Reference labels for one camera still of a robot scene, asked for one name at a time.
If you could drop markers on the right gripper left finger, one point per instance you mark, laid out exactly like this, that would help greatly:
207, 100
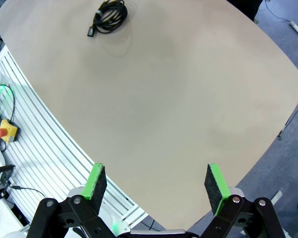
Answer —
94, 189

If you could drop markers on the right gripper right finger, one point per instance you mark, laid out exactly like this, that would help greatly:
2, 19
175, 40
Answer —
216, 189

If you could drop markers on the yellow emergency stop button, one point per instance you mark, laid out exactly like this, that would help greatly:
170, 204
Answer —
8, 130

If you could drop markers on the white slotted base plate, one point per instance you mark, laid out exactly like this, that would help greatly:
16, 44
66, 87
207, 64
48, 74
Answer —
39, 138

